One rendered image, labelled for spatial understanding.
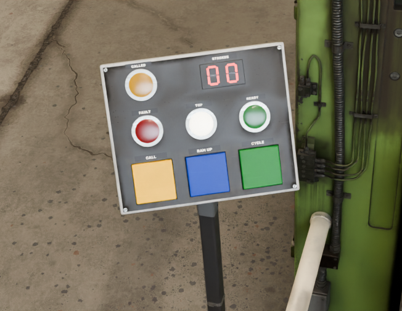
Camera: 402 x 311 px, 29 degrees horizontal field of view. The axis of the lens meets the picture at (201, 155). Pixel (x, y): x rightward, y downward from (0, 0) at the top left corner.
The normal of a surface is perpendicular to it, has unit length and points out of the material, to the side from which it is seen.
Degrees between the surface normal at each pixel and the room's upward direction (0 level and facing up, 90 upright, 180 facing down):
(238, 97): 60
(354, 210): 90
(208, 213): 90
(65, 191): 0
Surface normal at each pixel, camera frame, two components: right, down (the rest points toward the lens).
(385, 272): -0.29, 0.60
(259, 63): 0.08, 0.13
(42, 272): -0.07, -0.79
